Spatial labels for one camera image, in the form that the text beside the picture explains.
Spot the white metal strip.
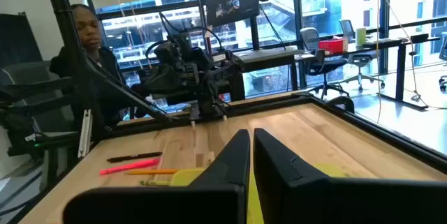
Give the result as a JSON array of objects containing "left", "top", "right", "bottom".
[{"left": 77, "top": 108, "right": 94, "bottom": 159}]

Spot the yellow translucent plastic supply box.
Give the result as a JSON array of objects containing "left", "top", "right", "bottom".
[{"left": 170, "top": 163, "right": 350, "bottom": 224}]

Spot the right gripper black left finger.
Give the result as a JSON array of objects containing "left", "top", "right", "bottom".
[{"left": 62, "top": 128, "right": 251, "bottom": 224}]

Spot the light green cup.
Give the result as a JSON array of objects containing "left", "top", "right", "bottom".
[{"left": 356, "top": 27, "right": 367, "bottom": 47}]

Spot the long black desk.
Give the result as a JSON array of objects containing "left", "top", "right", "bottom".
[{"left": 344, "top": 33, "right": 441, "bottom": 110}]

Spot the grey mesh office chair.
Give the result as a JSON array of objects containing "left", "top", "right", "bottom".
[{"left": 299, "top": 27, "right": 350, "bottom": 100}]

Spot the grey padded chair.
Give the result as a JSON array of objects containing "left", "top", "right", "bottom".
[{"left": 0, "top": 59, "right": 80, "bottom": 169}]

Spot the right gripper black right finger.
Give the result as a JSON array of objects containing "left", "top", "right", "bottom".
[{"left": 254, "top": 128, "right": 447, "bottom": 224}]

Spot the red box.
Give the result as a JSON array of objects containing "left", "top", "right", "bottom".
[{"left": 318, "top": 38, "right": 349, "bottom": 55}]

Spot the black pen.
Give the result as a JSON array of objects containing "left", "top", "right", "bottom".
[{"left": 106, "top": 151, "right": 163, "bottom": 164}]

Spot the pink highlighter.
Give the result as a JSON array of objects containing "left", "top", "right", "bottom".
[{"left": 99, "top": 157, "right": 161, "bottom": 177}]

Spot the black panel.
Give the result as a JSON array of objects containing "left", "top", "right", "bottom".
[{"left": 0, "top": 11, "right": 43, "bottom": 70}]

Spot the black clamp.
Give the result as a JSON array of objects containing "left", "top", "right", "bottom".
[{"left": 323, "top": 95, "right": 356, "bottom": 114}]

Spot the dark standing desk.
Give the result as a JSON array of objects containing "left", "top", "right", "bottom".
[{"left": 230, "top": 47, "right": 307, "bottom": 94}]

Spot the person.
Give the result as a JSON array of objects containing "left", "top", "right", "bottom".
[{"left": 48, "top": 3, "right": 127, "bottom": 127}]

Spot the black monitor pole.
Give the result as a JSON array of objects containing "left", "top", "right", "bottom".
[{"left": 249, "top": 16, "right": 261, "bottom": 51}]

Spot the green crayon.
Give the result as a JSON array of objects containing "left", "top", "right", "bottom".
[{"left": 139, "top": 179, "right": 172, "bottom": 187}]

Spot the orange pencil with eraser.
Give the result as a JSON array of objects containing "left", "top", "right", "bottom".
[{"left": 126, "top": 169, "right": 179, "bottom": 176}]

